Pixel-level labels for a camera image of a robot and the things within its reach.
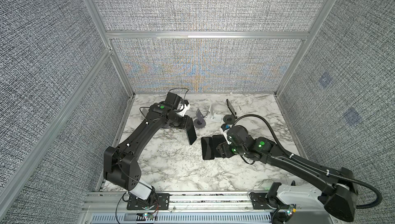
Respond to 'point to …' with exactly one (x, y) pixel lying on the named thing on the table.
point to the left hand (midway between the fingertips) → (189, 124)
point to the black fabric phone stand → (230, 119)
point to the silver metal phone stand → (216, 117)
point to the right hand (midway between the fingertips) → (222, 145)
